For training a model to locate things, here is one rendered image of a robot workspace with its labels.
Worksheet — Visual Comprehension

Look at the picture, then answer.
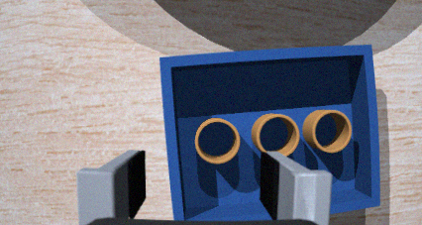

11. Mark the blue crate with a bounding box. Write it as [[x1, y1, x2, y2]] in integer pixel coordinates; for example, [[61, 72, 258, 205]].
[[159, 45, 380, 221]]

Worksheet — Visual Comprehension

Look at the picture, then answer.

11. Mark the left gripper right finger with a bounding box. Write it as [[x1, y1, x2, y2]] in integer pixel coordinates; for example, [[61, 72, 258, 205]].
[[260, 152, 332, 225]]

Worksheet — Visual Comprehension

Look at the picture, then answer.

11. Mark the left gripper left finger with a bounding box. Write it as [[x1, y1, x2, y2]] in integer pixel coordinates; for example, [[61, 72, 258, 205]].
[[76, 150, 146, 225]]

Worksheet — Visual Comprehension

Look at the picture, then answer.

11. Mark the bronze bushing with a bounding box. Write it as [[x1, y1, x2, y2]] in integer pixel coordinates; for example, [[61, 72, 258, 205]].
[[195, 118, 240, 164], [302, 110, 352, 153], [252, 113, 300, 157]]

